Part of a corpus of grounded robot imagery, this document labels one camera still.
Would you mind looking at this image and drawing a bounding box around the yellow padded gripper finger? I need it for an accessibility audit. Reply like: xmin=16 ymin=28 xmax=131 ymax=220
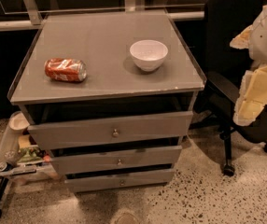
xmin=233 ymin=65 xmax=267 ymax=126
xmin=230 ymin=25 xmax=252 ymax=49

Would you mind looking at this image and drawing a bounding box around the grey drawer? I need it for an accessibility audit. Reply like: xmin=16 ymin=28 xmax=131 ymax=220
xmin=64 ymin=169 xmax=175 ymax=192
xmin=28 ymin=111 xmax=192 ymax=149
xmin=51 ymin=146 xmax=182 ymax=175

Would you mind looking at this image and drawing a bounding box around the grey top drawer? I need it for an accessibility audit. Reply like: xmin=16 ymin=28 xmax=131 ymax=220
xmin=28 ymin=111 xmax=192 ymax=149

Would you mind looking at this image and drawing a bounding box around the grey bottom drawer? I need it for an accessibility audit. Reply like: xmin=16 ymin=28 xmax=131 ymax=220
xmin=64 ymin=169 xmax=175 ymax=192

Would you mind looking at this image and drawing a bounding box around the grey drawer cabinet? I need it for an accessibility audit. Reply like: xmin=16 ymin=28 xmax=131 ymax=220
xmin=8 ymin=11 xmax=205 ymax=180

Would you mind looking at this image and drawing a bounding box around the black office chair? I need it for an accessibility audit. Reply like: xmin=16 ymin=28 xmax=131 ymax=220
xmin=194 ymin=0 xmax=267 ymax=176

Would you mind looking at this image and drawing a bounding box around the white ceramic bowl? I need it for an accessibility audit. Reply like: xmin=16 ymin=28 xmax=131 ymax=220
xmin=130 ymin=40 xmax=168 ymax=72

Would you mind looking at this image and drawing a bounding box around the crushed orange soda can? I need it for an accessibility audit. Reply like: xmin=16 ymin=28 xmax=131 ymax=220
xmin=44 ymin=58 xmax=87 ymax=82

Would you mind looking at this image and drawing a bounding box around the white cup in tray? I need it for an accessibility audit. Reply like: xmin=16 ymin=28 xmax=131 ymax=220
xmin=9 ymin=112 xmax=29 ymax=131

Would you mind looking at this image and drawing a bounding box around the green snack bag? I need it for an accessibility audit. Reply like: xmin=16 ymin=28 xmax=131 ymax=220
xmin=18 ymin=147 xmax=43 ymax=163

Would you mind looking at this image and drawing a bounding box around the metal window rail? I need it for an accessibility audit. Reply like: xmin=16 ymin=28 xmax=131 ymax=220
xmin=0 ymin=0 xmax=206 ymax=33

